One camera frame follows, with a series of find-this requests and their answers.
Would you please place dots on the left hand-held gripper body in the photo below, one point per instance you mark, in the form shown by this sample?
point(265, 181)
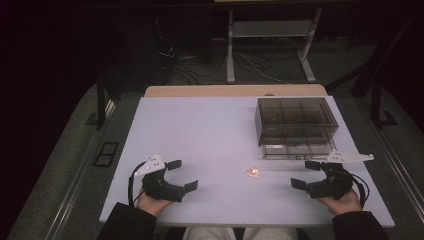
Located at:
point(156, 188)

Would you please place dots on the black metal stand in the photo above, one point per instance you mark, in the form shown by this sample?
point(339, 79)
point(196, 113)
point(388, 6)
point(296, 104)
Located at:
point(376, 106)
point(100, 100)

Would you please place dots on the person's right hand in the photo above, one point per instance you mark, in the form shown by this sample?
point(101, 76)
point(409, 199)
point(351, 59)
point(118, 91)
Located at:
point(345, 205)

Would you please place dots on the white metal stand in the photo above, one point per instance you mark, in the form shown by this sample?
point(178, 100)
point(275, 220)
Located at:
point(271, 29)

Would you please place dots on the person's left hand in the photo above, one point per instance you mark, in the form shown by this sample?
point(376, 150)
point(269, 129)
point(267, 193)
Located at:
point(151, 206)

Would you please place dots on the smoky transparent drawer box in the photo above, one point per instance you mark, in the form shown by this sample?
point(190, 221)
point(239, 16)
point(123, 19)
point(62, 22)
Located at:
point(296, 123)

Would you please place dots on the small orange shiny trinket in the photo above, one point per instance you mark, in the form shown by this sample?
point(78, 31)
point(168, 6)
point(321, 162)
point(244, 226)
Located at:
point(252, 172)

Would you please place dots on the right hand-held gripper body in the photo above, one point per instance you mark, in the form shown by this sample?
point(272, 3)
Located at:
point(335, 186)

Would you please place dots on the person's legs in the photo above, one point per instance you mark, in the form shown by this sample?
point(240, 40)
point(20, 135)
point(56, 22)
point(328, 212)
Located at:
point(213, 234)

